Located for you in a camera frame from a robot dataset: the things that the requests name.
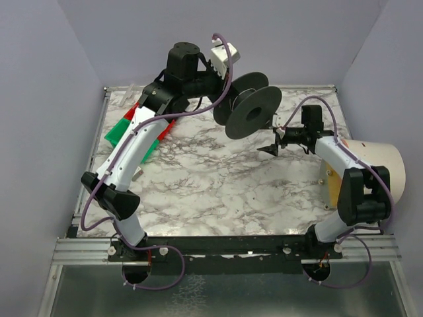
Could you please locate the black cable spool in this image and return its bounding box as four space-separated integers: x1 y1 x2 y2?
213 72 282 139

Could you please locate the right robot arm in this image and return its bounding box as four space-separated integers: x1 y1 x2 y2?
261 105 394 243

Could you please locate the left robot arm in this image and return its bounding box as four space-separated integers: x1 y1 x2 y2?
81 34 239 246

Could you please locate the clear plastic piece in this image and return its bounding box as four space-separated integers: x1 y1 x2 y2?
119 84 137 107

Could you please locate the red storage bin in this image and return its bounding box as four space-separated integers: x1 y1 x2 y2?
124 102 176 141

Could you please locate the white cylindrical container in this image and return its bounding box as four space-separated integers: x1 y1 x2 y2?
319 138 406 209

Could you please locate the green storage bin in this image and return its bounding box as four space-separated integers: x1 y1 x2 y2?
104 118 159 164

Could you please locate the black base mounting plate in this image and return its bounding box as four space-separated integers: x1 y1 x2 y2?
108 233 342 275

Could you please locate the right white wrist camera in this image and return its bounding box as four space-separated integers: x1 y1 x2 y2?
274 127 286 138

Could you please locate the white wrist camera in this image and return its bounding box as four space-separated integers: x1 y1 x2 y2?
274 127 286 138
210 43 241 79

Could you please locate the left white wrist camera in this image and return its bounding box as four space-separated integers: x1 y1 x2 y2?
210 43 241 79

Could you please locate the aluminium table edge rail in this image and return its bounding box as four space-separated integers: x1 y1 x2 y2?
104 84 336 92

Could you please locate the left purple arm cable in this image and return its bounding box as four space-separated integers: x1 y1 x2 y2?
80 32 235 291

